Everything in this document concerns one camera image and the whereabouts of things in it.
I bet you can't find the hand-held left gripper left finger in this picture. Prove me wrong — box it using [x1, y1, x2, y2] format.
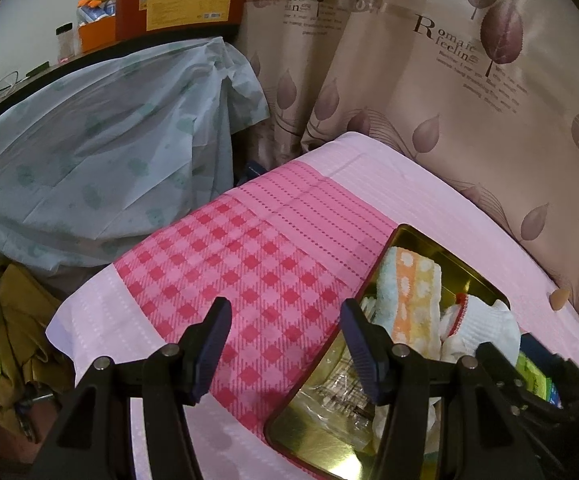
[29, 296, 233, 480]

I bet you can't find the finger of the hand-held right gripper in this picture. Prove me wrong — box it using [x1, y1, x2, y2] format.
[475, 341, 565, 423]

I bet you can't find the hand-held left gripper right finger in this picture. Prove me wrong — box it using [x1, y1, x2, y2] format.
[340, 298, 540, 480]

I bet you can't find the green tissue pack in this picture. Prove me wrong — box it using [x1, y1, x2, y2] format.
[515, 351, 563, 408]

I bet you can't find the white sock with red trim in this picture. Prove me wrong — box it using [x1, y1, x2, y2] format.
[437, 294, 521, 363]

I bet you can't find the orange striped towel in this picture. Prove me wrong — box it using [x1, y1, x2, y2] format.
[373, 246, 443, 361]

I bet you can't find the gold tin box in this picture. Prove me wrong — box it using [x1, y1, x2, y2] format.
[263, 223, 520, 480]

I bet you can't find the clear plastic packet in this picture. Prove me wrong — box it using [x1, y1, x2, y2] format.
[289, 345, 395, 456]

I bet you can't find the pink checked tablecloth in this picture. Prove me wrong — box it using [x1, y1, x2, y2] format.
[45, 131, 579, 480]

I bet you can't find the olive clothes pile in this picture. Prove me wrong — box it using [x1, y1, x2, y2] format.
[0, 260, 77, 443]

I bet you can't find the pale blue plastic cover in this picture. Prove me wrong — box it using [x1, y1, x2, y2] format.
[0, 37, 270, 271]

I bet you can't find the beige leaf print curtain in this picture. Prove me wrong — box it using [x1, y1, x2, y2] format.
[209, 0, 579, 341]

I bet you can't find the orange box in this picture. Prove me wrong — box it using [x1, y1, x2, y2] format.
[78, 12, 117, 53]

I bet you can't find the red and yellow box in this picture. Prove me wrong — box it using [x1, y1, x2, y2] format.
[115, 0, 247, 43]

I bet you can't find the clear jar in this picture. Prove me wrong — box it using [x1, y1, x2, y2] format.
[55, 22, 75, 58]

